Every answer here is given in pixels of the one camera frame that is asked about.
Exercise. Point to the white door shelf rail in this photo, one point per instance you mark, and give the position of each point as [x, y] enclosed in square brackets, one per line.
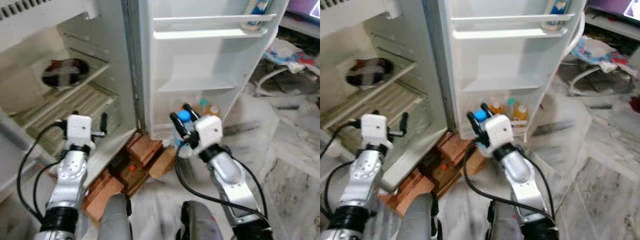
[500, 18]
[200, 18]

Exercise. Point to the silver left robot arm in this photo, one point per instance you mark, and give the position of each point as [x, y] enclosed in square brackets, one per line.
[70, 172]
[362, 175]

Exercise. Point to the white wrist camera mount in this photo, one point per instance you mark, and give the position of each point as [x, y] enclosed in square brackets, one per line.
[80, 129]
[499, 130]
[375, 129]
[210, 131]

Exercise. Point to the bouncer seat with tube frame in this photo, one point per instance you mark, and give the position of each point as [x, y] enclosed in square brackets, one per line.
[287, 52]
[595, 52]

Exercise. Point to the deep white door shelf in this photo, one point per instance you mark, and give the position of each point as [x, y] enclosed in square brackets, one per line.
[195, 85]

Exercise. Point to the brown cardboard piece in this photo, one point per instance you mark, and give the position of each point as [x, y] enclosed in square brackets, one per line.
[162, 162]
[476, 161]

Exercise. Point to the narrow white door shelf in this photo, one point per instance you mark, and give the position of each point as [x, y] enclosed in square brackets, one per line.
[500, 33]
[200, 34]

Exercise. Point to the white freezer compartment flap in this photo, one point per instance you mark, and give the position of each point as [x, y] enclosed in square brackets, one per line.
[30, 30]
[350, 20]

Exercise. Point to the flat television screen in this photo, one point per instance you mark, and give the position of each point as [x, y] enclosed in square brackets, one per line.
[610, 6]
[300, 6]

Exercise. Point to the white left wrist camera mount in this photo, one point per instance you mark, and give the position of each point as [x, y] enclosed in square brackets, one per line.
[80, 129]
[375, 129]

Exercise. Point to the clear bottle with blue cap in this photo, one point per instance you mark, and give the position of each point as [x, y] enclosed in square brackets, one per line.
[480, 115]
[184, 116]

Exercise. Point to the grey robot leg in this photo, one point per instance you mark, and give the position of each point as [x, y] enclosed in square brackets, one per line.
[200, 225]
[115, 220]
[417, 220]

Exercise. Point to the dark red cloth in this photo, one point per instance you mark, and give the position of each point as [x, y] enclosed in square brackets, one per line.
[635, 104]

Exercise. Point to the orange drink bottle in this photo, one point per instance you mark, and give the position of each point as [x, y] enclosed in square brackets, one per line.
[496, 107]
[215, 112]
[521, 114]

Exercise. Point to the grey white fridge cabinet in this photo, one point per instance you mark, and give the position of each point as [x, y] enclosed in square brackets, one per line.
[115, 75]
[425, 75]

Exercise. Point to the white low cabinet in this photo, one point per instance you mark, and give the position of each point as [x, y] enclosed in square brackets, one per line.
[615, 30]
[300, 27]

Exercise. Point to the dark block with orange spot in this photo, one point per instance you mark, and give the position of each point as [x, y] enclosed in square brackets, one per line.
[129, 175]

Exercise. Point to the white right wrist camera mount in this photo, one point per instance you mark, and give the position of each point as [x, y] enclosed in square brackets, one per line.
[210, 131]
[499, 130]

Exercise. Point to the ribbed white crisper cover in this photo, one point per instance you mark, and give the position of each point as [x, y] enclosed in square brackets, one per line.
[390, 102]
[75, 107]

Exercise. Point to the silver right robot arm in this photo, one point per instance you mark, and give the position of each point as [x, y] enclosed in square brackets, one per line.
[517, 172]
[227, 172]

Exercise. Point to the dark round bowl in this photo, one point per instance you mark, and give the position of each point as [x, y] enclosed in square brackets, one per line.
[356, 75]
[52, 75]

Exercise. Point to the grey white fridge door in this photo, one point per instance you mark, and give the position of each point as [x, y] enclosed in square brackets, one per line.
[200, 60]
[500, 60]

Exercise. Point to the grey robot left leg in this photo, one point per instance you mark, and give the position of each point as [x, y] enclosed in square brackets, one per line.
[115, 220]
[417, 220]

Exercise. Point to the grey robot right leg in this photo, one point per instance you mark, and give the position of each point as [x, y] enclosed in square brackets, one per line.
[200, 225]

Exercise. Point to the white blue tube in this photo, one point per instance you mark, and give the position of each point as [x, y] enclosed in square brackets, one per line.
[557, 7]
[257, 7]

